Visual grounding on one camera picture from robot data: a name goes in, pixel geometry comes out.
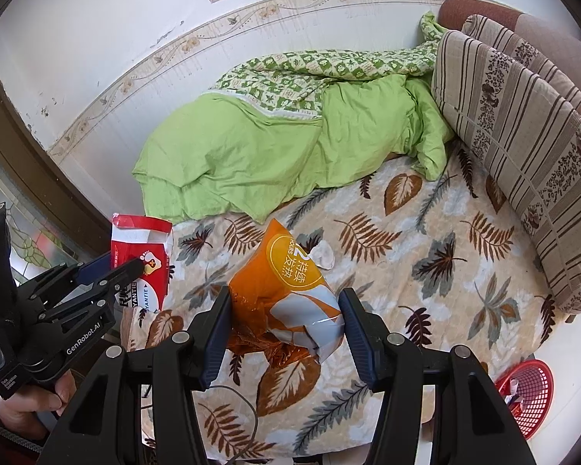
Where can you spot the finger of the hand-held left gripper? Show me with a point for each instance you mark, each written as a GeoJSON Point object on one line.
{"type": "Point", "coordinates": [94, 270]}
{"type": "Point", "coordinates": [123, 271]}

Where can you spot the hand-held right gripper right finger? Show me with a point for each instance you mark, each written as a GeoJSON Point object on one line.
{"type": "Point", "coordinates": [363, 344]}

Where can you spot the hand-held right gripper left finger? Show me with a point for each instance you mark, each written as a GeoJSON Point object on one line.
{"type": "Point", "coordinates": [218, 339]}

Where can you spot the red and white packet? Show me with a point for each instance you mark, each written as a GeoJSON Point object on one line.
{"type": "Point", "coordinates": [150, 252]}

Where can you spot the orange foil packet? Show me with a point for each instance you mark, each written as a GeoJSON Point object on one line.
{"type": "Point", "coordinates": [285, 271]}

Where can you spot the red plastic basket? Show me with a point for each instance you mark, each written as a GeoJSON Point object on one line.
{"type": "Point", "coordinates": [532, 397]}

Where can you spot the person's left forearm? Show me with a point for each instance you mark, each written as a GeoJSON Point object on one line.
{"type": "Point", "coordinates": [0, 445]}

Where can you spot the person's left hand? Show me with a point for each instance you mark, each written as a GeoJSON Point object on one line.
{"type": "Point", "coordinates": [24, 409]}

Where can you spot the white sock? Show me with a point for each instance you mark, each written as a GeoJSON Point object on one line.
{"type": "Point", "coordinates": [324, 254]}

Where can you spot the patterned glass door panel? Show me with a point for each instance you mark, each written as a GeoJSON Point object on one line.
{"type": "Point", "coordinates": [9, 193]}

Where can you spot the leaf-print blanket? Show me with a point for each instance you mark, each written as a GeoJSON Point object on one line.
{"type": "Point", "coordinates": [416, 232]}

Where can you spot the green duvet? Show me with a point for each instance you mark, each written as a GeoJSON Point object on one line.
{"type": "Point", "coordinates": [251, 155]}

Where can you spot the green patterned quilt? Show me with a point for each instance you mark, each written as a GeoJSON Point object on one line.
{"type": "Point", "coordinates": [295, 82]}

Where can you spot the striped floral pillow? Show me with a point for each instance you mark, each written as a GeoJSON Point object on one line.
{"type": "Point", "coordinates": [537, 53]}
{"type": "Point", "coordinates": [527, 145]}

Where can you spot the brown padded headboard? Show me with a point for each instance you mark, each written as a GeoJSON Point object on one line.
{"type": "Point", "coordinates": [469, 7]}

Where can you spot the brown wooden door frame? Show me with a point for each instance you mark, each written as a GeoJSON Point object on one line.
{"type": "Point", "coordinates": [29, 155]}

